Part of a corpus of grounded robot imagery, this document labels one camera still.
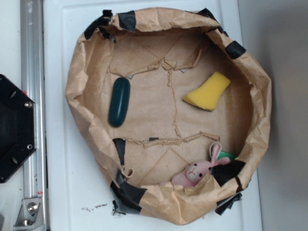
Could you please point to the yellow sponge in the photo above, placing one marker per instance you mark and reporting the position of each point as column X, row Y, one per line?
column 208, row 94

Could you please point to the green sponge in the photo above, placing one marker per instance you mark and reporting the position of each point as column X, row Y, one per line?
column 227, row 155

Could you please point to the brown paper bag bin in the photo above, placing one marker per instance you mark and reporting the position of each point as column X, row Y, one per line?
column 165, row 54

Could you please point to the dark green oblong object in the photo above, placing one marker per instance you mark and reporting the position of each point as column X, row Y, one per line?
column 119, row 102

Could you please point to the pink plush bunny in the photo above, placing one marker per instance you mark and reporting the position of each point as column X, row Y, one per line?
column 196, row 171

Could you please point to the white plastic tray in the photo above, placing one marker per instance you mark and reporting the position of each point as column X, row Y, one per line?
column 79, row 196

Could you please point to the aluminium extrusion rail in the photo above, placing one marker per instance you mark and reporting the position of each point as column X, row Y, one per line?
column 32, row 78

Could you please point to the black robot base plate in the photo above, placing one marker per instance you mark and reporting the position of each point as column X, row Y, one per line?
column 17, row 128

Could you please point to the metal corner bracket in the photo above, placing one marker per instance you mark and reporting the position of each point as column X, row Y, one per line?
column 30, row 215

